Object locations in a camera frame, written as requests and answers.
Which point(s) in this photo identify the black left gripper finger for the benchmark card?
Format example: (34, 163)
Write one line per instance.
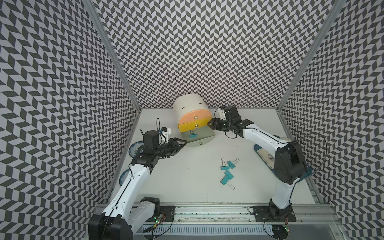
(180, 142)
(174, 149)

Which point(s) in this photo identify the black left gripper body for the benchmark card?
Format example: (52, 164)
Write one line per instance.
(167, 149)

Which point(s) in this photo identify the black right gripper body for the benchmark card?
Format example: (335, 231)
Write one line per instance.
(225, 124)

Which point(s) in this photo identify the green binder clip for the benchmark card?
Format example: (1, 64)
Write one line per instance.
(229, 175)
(232, 164)
(227, 182)
(225, 166)
(192, 134)

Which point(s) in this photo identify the pale green bottom drawer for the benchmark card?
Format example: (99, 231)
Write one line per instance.
(205, 135)

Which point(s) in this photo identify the yellow drawer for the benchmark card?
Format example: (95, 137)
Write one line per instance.
(195, 124)

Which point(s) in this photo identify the green binder clip top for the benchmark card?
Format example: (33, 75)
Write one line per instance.
(225, 166)

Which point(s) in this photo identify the green binder clip bottom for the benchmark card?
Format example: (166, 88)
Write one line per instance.
(227, 182)

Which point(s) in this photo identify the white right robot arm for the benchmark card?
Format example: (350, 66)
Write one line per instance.
(283, 192)

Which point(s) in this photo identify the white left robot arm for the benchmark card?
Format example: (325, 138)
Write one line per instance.
(120, 220)

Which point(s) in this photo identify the white round drawer cabinet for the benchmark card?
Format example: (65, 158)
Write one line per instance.
(188, 103)

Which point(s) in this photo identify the blue patterned bowl far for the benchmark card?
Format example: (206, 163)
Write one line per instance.
(135, 148)

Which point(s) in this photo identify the blue patterned bowl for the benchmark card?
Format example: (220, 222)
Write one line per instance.
(124, 176)
(135, 148)

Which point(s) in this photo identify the teal cutting board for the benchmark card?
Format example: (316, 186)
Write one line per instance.
(290, 163)

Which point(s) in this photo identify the blue patterned bowl near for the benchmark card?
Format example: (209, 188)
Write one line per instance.
(124, 176)

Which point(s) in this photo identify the beige cloth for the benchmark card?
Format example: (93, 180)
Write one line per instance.
(268, 155)

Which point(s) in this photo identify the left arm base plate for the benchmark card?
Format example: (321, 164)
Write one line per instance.
(165, 214)

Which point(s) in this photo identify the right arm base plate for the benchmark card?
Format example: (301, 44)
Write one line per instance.
(274, 214)

